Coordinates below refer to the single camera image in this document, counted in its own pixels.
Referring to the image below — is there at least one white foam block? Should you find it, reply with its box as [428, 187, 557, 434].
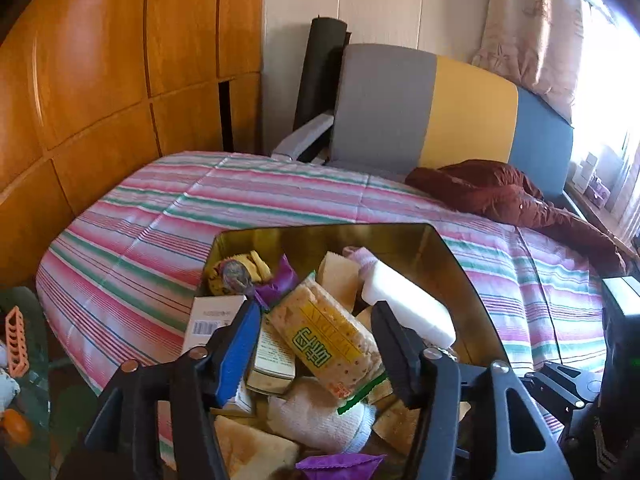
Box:
[361, 260, 457, 348]

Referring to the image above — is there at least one small green white carton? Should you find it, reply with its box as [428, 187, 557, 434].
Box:
[246, 315, 296, 396]

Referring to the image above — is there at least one white cardboard box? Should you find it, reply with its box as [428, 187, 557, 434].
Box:
[180, 295, 246, 354]

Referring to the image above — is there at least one cracker packet green trim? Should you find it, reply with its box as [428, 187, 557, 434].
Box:
[267, 274, 386, 414]

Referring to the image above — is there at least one purple snack packet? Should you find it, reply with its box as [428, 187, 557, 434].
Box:
[295, 453, 386, 480]
[254, 255, 299, 311]

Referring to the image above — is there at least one white sock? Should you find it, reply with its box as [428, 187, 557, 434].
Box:
[267, 377, 376, 454]

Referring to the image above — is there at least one gold tray with maroon rim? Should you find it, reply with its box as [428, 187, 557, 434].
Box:
[198, 224, 506, 457]

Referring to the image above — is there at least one tan sponge at edge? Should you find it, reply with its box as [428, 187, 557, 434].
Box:
[214, 416, 299, 480]

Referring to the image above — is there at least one striped pink green bedspread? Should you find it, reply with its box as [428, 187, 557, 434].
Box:
[34, 150, 609, 470]

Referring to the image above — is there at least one maroon puffer jacket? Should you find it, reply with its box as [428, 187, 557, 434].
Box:
[405, 159, 627, 278]

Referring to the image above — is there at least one wooden side shelf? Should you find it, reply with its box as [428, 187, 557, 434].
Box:
[564, 148, 640, 261]

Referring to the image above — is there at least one orange plastic rack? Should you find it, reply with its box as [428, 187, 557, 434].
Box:
[4, 306, 29, 378]

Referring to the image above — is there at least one grey yellow blue chair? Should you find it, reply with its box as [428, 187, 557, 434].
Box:
[271, 44, 573, 203]

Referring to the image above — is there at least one black rolled mat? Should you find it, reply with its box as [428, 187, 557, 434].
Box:
[293, 16, 350, 130]

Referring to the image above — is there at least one orange wooden wardrobe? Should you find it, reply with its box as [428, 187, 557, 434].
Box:
[1, 0, 262, 288]

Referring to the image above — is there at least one pink patterned curtain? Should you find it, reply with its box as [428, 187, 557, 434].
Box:
[472, 0, 584, 122]

